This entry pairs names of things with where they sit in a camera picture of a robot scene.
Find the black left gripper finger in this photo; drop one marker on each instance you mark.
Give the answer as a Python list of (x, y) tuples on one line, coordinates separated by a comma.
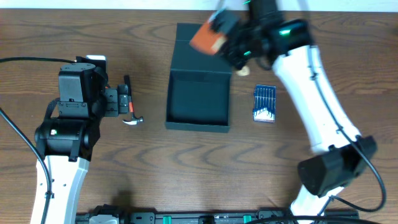
[(123, 104), (123, 89)]

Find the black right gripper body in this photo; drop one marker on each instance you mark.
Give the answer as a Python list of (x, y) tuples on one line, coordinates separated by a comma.
[(250, 46)]

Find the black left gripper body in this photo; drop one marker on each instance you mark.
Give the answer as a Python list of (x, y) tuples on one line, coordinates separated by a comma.
[(112, 102)]

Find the small hammer black red handle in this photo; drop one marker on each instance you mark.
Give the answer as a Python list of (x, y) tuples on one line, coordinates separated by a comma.
[(134, 120)]

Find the orange scraper wooden handle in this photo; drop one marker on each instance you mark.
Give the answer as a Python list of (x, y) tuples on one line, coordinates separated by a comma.
[(210, 42)]

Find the dark green gift box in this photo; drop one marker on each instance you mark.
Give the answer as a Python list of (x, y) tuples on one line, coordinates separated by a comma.
[(199, 87)]

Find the blue drill bit set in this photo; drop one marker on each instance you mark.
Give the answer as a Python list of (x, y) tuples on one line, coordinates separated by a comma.
[(264, 104)]

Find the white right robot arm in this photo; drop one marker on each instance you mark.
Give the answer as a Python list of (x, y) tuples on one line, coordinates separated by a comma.
[(287, 48)]

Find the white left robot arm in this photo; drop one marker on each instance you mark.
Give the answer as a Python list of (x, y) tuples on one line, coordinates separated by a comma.
[(70, 129)]

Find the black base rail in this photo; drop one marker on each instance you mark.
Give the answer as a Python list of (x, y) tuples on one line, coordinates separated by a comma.
[(114, 214)]

